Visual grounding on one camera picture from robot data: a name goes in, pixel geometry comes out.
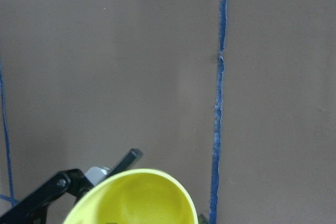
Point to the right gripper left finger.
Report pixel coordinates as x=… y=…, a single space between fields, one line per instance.
x=34 y=207

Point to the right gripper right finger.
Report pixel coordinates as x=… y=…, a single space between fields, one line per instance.
x=202 y=219

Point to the yellow plastic cup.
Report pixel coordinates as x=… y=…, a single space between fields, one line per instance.
x=136 y=196

